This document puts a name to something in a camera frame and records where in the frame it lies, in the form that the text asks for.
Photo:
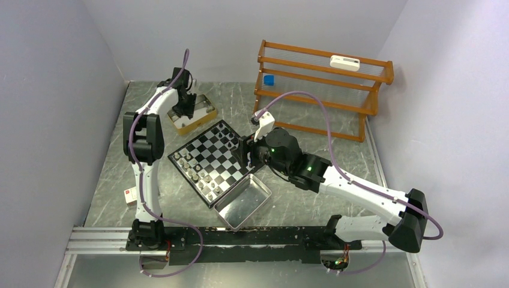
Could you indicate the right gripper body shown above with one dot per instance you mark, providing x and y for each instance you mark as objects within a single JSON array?
[{"x": 259, "y": 152}]

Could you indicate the small white card box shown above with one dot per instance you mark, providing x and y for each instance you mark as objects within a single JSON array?
[{"x": 130, "y": 196}]

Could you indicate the orange wooden rack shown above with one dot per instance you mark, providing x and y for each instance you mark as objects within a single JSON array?
[{"x": 302, "y": 69}]

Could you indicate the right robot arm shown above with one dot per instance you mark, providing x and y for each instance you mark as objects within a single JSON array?
[{"x": 398, "y": 217}]

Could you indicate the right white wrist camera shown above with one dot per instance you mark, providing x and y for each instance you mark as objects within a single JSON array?
[{"x": 265, "y": 120}]

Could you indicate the white rectangular device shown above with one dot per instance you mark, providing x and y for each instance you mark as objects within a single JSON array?
[{"x": 345, "y": 63}]

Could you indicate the gold tin of white pieces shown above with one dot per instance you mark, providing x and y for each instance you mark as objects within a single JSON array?
[{"x": 204, "y": 112}]

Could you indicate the blue cube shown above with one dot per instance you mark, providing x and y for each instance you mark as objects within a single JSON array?
[{"x": 268, "y": 80}]

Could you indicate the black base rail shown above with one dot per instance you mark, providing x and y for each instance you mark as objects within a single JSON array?
[{"x": 250, "y": 244}]

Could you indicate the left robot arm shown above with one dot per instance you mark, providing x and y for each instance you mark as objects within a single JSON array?
[{"x": 143, "y": 144}]

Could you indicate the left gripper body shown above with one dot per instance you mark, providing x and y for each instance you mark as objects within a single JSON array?
[{"x": 186, "y": 107}]

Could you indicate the black white chessboard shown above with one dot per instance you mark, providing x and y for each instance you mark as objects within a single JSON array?
[{"x": 212, "y": 151}]

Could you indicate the silver metal tin lid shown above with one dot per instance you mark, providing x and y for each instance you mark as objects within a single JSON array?
[{"x": 242, "y": 201}]

